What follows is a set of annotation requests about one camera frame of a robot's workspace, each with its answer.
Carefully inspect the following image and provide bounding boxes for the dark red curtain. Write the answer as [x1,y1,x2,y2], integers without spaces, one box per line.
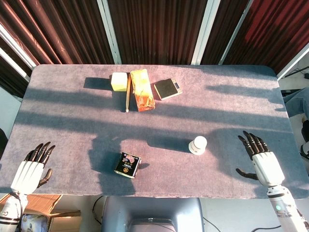
[0,0,309,97]

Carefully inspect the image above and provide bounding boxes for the grey-blue table cloth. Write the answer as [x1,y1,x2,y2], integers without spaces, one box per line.
[0,63,309,200]

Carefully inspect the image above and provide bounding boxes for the small digital pocket scale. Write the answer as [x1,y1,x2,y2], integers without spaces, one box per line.
[154,78,183,101]

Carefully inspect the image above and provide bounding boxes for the black printed tin box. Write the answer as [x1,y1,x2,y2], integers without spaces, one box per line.
[113,152,142,179]

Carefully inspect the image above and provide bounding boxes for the orange crumpled carton box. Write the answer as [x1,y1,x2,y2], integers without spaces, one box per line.
[130,68,156,112]

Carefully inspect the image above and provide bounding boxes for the white paper cup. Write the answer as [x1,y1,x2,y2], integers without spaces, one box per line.
[188,135,207,157]

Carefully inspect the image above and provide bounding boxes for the pale yellow cube block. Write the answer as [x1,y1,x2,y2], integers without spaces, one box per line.
[111,72,128,92]

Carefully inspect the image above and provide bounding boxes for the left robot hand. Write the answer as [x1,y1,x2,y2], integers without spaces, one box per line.
[10,141,56,195]

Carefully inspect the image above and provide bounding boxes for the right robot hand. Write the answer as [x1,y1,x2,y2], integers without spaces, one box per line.
[235,130,285,187]

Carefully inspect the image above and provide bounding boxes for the blue jeans leg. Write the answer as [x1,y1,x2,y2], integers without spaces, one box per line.
[282,87,309,117]

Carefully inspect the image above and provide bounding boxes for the cardboard box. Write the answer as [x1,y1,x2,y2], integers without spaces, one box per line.
[0,193,82,232]

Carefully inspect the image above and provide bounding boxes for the wooden drumstick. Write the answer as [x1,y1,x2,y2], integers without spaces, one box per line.
[125,72,132,113]

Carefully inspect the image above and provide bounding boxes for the black floor cable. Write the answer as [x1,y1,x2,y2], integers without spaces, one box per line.
[202,216,282,232]

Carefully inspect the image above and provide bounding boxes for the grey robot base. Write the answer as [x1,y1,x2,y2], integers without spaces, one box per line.
[100,196,205,232]

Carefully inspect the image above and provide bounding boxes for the white printed package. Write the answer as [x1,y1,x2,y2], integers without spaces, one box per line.
[20,214,51,232]

